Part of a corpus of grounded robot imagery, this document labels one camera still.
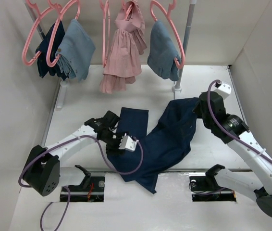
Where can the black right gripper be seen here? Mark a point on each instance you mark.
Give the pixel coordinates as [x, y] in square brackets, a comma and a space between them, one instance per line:
[196, 109]

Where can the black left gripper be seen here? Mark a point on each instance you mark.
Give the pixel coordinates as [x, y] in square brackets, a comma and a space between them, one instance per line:
[115, 149]

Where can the dark blue denim trousers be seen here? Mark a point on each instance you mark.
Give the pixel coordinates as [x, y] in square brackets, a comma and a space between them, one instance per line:
[165, 146]

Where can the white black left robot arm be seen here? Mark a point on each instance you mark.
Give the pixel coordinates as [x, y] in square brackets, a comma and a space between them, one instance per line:
[44, 170]

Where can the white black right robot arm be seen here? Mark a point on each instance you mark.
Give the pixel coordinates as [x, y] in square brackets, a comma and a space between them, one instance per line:
[234, 132]

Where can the hanging blue grey trousers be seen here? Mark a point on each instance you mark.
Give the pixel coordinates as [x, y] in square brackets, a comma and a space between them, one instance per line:
[162, 53]

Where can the hanging light blue trousers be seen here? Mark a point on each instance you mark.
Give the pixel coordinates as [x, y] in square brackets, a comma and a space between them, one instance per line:
[75, 51]

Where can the hanging dark navy trousers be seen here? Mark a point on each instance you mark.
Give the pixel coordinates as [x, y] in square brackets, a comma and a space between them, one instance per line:
[42, 66]

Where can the pink hanger holding dress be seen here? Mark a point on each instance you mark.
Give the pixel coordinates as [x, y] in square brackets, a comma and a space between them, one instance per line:
[127, 7]

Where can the white right rack foot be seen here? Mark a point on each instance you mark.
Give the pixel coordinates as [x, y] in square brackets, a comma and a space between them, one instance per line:
[177, 91]

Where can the white rack foot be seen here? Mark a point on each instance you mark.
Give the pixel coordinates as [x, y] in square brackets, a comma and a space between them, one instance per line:
[177, 91]
[64, 84]

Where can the white left rack foot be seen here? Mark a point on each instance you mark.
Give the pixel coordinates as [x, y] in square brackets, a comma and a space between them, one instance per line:
[64, 84]

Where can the hanging pink dress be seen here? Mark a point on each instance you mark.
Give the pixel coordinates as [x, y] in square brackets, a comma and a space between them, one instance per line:
[128, 44]

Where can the grey right rack pole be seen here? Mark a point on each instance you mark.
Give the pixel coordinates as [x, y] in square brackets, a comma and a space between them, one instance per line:
[192, 3]

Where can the grey rack pole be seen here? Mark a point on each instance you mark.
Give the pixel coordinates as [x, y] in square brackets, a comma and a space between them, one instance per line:
[33, 15]
[192, 3]

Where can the grey left rack pole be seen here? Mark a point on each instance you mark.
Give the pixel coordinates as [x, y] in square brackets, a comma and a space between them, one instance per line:
[33, 15]

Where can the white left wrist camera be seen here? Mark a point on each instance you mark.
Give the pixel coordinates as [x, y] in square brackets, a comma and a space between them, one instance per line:
[128, 143]

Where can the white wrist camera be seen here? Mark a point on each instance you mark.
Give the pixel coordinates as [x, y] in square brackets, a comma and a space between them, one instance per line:
[223, 89]
[128, 143]

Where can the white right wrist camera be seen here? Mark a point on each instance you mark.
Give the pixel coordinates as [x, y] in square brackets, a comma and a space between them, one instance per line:
[223, 89]

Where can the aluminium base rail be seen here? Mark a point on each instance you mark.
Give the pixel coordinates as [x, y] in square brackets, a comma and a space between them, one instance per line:
[142, 173]

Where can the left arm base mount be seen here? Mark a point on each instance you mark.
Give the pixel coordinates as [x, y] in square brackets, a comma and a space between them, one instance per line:
[80, 185]

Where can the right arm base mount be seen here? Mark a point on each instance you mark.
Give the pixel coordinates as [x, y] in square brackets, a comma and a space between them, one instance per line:
[204, 187]

